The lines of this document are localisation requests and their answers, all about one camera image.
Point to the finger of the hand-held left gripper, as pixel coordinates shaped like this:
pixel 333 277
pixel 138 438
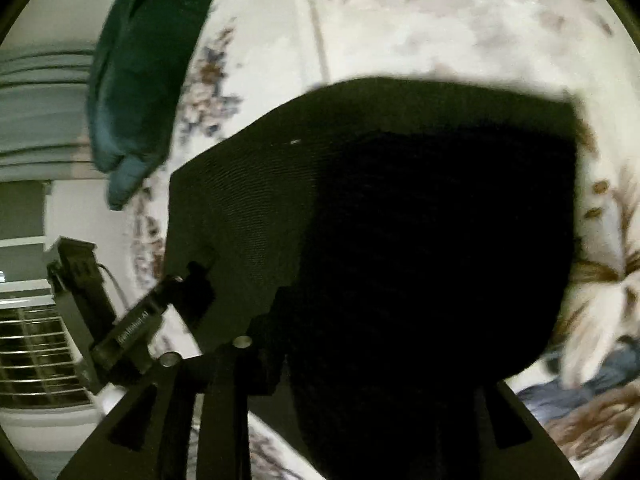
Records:
pixel 192 295

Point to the metal window grille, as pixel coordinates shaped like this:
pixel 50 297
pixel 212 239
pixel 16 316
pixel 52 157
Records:
pixel 35 360

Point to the dark green cloth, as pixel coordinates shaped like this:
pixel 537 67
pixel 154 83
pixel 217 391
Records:
pixel 140 85

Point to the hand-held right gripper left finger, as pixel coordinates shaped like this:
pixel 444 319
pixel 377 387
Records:
pixel 222 410

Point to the black garment with white stripes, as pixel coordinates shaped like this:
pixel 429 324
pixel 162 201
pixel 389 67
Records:
pixel 400 210

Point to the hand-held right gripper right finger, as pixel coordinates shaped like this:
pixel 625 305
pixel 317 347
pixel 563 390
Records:
pixel 520 425

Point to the floral printed blanket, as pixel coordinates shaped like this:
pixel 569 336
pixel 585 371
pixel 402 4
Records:
pixel 450 20

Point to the grey striped curtain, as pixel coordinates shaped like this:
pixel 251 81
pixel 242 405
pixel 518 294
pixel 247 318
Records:
pixel 40 110

